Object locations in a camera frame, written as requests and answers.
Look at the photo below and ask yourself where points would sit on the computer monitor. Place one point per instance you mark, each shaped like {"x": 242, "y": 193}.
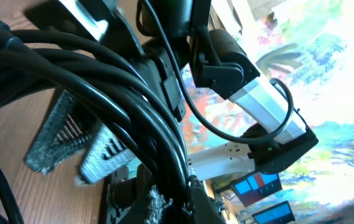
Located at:
{"x": 255, "y": 187}
{"x": 277, "y": 214}

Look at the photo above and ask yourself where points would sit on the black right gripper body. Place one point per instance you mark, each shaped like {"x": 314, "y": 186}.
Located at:
{"x": 103, "y": 23}

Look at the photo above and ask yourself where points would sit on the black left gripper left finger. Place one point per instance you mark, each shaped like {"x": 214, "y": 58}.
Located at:
{"x": 153, "y": 207}

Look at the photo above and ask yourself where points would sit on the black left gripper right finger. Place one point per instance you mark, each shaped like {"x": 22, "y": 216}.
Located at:
{"x": 202, "y": 209}

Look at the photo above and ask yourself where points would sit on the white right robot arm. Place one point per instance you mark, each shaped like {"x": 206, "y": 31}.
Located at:
{"x": 222, "y": 75}

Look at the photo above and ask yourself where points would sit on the computer monitor lower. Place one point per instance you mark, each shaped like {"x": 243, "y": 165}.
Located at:
{"x": 277, "y": 214}

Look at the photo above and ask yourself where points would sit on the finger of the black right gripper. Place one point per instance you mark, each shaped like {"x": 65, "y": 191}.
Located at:
{"x": 104, "y": 154}
{"x": 64, "y": 132}

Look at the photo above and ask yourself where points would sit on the computer monitor upper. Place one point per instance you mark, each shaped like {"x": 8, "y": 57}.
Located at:
{"x": 255, "y": 187}

